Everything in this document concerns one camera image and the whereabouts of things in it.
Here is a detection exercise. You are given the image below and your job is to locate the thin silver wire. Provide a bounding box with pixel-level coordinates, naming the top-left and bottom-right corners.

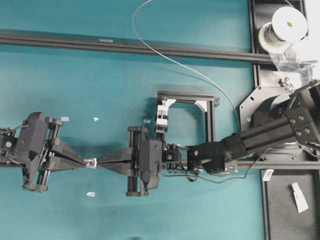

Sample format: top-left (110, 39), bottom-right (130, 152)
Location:
top-left (86, 0), bottom-right (240, 167)

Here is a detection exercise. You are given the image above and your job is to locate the white tape piece lower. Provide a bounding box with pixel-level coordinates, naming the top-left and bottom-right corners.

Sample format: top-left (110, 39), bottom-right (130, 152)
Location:
top-left (86, 192), bottom-right (96, 198)

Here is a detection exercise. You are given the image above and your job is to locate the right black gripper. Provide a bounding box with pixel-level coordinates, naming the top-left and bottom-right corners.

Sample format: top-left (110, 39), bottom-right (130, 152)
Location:
top-left (97, 126), bottom-right (164, 197)

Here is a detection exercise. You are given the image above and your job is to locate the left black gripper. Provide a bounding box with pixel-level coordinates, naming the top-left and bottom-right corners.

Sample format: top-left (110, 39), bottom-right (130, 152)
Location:
top-left (16, 112), bottom-right (86, 193)

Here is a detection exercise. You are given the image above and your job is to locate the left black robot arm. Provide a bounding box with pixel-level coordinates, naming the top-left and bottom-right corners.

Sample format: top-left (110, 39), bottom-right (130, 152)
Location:
top-left (0, 112), bottom-right (86, 193)

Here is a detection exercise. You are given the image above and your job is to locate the black foam pad tray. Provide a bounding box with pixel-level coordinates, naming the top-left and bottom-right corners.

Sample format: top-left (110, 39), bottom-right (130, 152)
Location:
top-left (261, 169), bottom-right (320, 240)

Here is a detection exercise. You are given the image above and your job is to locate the lower black aluminium rail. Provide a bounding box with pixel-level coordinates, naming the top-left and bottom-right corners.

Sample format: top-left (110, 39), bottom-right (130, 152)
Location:
top-left (0, 158), bottom-right (320, 173)

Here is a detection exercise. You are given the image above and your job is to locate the clear plastic bag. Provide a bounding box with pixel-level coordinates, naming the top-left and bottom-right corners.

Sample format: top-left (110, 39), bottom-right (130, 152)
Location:
top-left (269, 41), bottom-right (320, 73)

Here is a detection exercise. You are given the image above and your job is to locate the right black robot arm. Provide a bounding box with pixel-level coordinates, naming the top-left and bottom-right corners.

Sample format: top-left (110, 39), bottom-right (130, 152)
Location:
top-left (97, 80), bottom-right (320, 197)

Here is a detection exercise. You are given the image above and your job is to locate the small silver metal fitting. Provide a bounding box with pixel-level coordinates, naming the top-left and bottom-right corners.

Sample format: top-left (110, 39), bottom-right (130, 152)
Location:
top-left (84, 158), bottom-right (97, 169)

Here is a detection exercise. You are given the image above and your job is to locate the black square camera frame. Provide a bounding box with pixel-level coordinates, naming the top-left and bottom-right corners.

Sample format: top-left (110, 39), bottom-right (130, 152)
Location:
top-left (154, 90), bottom-right (220, 142)

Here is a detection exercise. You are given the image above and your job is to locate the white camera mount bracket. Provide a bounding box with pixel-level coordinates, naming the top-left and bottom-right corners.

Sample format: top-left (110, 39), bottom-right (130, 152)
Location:
top-left (156, 100), bottom-right (169, 126)

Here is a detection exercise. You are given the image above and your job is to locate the small white label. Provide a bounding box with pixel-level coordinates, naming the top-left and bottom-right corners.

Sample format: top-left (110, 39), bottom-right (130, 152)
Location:
top-left (262, 169), bottom-right (274, 182)

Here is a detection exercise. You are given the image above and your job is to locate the black aluminium rail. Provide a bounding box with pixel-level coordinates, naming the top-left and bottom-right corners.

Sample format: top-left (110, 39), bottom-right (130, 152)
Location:
top-left (0, 158), bottom-right (320, 173)
top-left (0, 28), bottom-right (272, 64)

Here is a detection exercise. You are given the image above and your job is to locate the upper black aluminium rail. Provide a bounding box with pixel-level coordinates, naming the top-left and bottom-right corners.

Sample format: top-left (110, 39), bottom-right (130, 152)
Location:
top-left (0, 28), bottom-right (272, 64)

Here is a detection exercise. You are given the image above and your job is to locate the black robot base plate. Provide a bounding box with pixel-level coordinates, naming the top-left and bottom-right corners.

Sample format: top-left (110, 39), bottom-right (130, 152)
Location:
top-left (240, 81), bottom-right (320, 155)

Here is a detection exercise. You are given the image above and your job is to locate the white wire spool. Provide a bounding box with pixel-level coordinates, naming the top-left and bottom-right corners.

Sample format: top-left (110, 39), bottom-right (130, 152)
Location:
top-left (258, 6), bottom-right (308, 54)

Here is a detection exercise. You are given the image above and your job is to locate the white tape piece right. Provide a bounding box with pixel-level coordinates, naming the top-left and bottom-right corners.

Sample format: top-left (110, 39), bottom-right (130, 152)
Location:
top-left (143, 119), bottom-right (151, 124)

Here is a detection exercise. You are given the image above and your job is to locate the clear tape on rail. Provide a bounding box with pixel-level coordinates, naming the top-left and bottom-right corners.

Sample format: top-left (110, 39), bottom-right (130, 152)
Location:
top-left (99, 39), bottom-right (113, 43)

